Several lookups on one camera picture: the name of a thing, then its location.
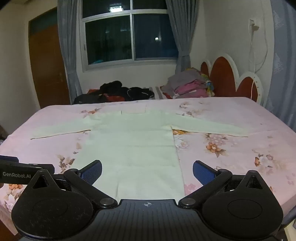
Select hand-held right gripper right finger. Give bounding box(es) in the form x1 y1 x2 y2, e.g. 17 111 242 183
178 160 270 209

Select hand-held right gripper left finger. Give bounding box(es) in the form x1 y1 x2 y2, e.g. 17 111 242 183
25 160 118 210

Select cream long-sleeve shirt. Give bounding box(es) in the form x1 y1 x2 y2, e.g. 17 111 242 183
30 104 249 202

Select pile of dark clothes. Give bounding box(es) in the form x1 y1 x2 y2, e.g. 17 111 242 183
73 80 155 105

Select stack of folded clothes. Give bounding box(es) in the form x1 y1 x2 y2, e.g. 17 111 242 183
161 68 215 100

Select pink floral bedsheet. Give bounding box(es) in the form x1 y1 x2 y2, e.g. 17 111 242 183
0 96 296 223

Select striped bedsheet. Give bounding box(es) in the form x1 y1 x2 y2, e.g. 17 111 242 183
141 86 174 100

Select brown wooden door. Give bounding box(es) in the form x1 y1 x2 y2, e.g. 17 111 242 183
28 7 71 109

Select red and white headboard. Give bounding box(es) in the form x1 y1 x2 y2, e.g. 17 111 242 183
200 53 265 106

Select grey curtain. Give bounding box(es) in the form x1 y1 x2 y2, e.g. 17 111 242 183
165 0 200 75
57 0 82 105

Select patterned blue curtain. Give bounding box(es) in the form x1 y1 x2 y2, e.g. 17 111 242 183
265 0 296 133

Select sliding glass window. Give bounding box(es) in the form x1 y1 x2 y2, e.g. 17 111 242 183
80 0 179 71

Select white charging cable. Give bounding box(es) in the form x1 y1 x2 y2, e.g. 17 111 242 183
248 23 269 100

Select white wall socket with charger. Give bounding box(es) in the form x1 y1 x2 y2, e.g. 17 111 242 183
248 17 260 32

